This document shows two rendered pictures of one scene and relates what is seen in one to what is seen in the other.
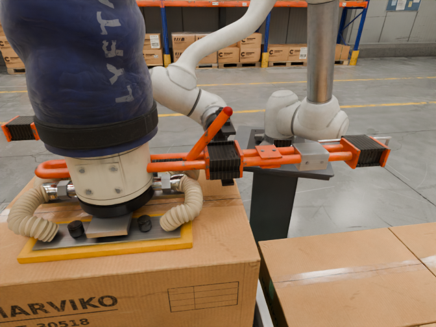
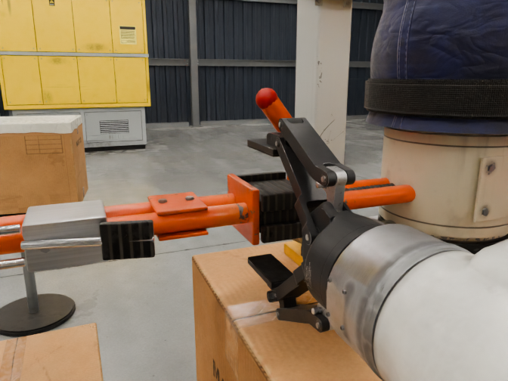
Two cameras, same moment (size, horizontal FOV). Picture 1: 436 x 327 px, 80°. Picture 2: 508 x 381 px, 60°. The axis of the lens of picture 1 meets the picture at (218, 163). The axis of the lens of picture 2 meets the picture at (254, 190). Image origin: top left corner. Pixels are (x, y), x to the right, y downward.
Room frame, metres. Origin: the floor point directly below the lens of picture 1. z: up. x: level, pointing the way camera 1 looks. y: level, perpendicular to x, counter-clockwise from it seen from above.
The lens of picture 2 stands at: (0.99, -0.15, 1.22)
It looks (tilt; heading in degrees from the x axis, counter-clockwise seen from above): 14 degrees down; 166
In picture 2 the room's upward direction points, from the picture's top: straight up
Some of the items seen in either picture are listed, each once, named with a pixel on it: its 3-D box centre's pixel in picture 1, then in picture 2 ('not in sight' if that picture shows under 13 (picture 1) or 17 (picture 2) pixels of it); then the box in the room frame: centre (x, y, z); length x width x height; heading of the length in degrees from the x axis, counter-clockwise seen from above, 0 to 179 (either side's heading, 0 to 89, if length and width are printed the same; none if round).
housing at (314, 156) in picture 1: (309, 156); (68, 233); (0.56, -0.22, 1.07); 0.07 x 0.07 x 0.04; 7
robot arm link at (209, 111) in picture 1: (216, 122); (401, 298); (0.77, 0.00, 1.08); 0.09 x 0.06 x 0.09; 97
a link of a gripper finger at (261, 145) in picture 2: (226, 127); (272, 147); (0.56, -0.02, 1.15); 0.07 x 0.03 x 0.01; 7
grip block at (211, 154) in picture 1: (222, 159); (274, 203); (0.54, -0.01, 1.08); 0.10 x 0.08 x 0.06; 7
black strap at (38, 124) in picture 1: (101, 115); (459, 94); (0.51, 0.24, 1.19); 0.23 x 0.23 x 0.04
